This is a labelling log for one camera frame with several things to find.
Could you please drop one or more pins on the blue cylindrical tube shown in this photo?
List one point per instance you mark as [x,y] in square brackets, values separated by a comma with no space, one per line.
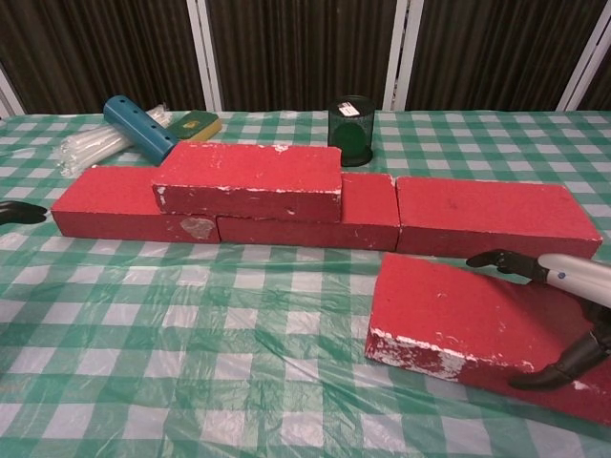
[141,126]

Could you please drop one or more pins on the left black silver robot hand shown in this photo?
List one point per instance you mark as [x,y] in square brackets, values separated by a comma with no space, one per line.
[19,212]

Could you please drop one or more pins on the green white checkered tablecloth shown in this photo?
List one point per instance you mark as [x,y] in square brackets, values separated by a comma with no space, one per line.
[191,343]

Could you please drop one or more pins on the red brick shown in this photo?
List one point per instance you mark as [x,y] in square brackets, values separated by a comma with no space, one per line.
[367,214]
[248,176]
[444,315]
[110,205]
[487,214]

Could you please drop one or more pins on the dark green mesh cup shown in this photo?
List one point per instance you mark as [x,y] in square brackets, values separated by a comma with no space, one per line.
[351,133]

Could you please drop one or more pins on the green yellow sponge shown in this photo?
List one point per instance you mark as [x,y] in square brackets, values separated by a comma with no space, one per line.
[193,126]

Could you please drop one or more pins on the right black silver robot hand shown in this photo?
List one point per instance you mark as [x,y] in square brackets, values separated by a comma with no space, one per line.
[573,276]

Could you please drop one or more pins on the bundle of clear straws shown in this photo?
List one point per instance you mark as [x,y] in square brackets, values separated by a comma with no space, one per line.
[90,145]

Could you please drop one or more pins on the white partition frame post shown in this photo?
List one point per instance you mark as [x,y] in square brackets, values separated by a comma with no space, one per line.
[403,52]
[205,52]
[9,100]
[589,57]

